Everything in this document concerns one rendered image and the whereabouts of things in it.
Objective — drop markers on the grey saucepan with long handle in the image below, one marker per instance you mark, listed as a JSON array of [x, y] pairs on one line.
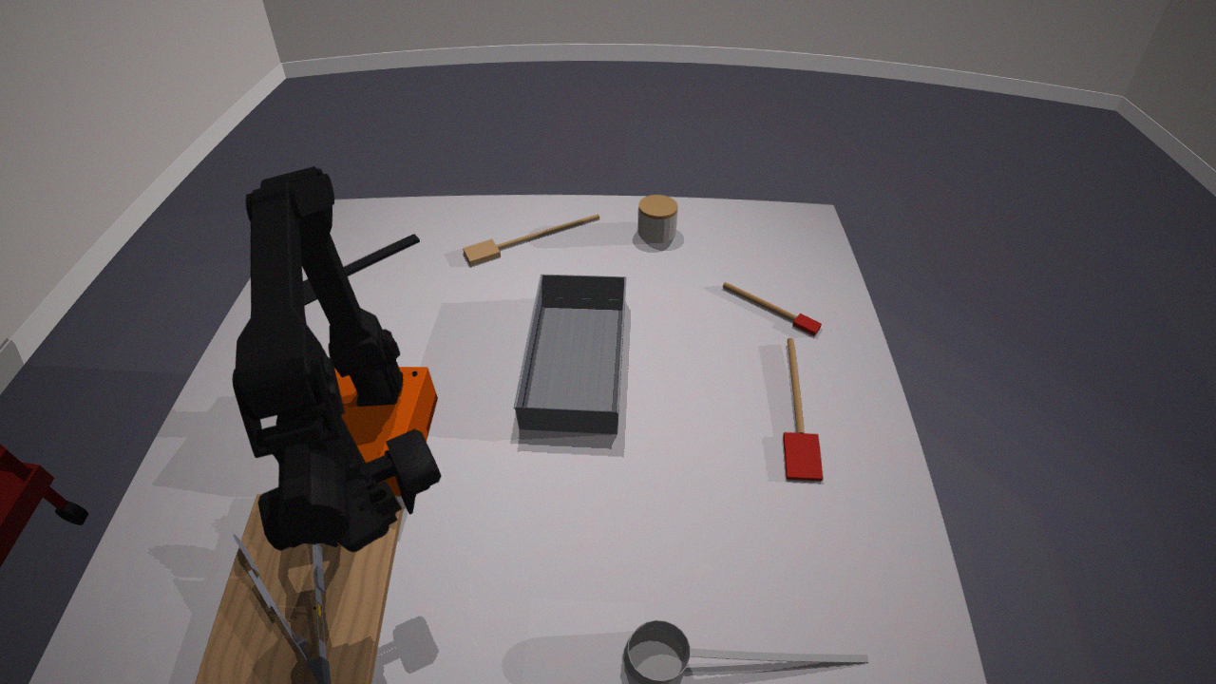
[[657, 652]]

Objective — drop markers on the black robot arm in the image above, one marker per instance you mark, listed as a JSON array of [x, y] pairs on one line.
[[282, 369]]

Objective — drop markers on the grey cylindrical jar with tan lid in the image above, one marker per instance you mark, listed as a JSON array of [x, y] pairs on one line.
[[657, 218]]

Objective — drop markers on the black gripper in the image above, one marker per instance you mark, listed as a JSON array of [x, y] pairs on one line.
[[409, 459]]

